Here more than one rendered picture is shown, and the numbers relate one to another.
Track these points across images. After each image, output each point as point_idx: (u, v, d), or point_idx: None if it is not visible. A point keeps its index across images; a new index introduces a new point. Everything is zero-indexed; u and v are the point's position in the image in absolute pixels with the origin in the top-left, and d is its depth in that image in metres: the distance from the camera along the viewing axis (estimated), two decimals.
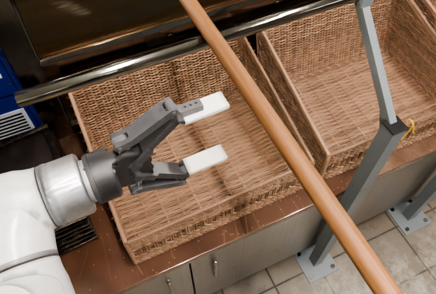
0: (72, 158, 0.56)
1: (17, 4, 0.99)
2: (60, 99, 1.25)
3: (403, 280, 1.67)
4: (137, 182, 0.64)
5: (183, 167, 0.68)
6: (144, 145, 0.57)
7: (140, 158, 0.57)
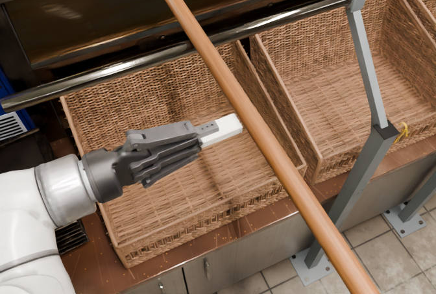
0: (72, 158, 0.56)
1: (7, 8, 0.98)
2: (52, 102, 1.25)
3: (398, 282, 1.67)
4: None
5: None
6: (154, 150, 0.60)
7: (147, 160, 0.59)
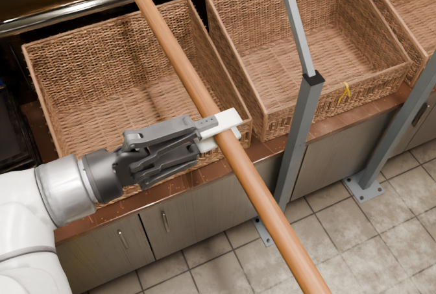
0: (72, 158, 0.56)
1: None
2: (21, 65, 1.35)
3: (354, 243, 1.76)
4: (141, 179, 0.64)
5: (194, 146, 0.65)
6: (153, 148, 0.59)
7: (146, 159, 0.58)
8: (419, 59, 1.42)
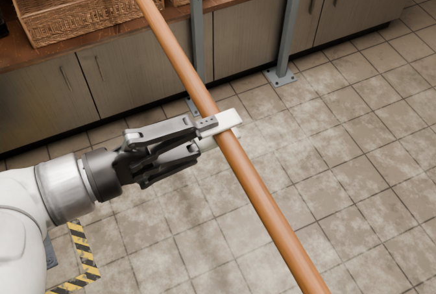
0: (72, 156, 0.56)
1: None
2: None
3: (266, 115, 2.16)
4: None
5: (194, 145, 0.65)
6: (153, 148, 0.59)
7: (146, 159, 0.58)
8: None
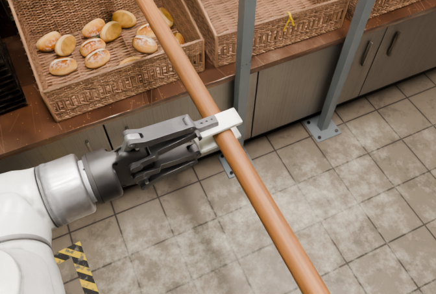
0: (72, 158, 0.56)
1: None
2: None
3: (310, 176, 1.93)
4: None
5: (194, 146, 0.65)
6: (153, 148, 0.59)
7: (146, 159, 0.58)
8: None
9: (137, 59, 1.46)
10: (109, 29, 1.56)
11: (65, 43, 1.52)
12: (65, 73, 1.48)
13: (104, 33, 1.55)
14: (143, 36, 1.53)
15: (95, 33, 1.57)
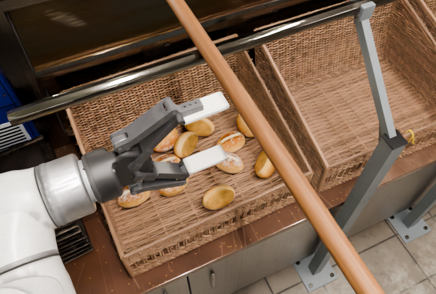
0: (72, 158, 0.56)
1: (12, 16, 0.97)
2: None
3: (402, 289, 1.66)
4: (137, 182, 0.64)
5: (183, 167, 0.68)
6: (144, 145, 0.57)
7: (140, 158, 0.57)
8: None
9: (226, 189, 1.19)
10: (185, 144, 1.29)
11: None
12: (137, 204, 1.21)
13: (180, 149, 1.28)
14: (228, 154, 1.26)
15: (167, 147, 1.30)
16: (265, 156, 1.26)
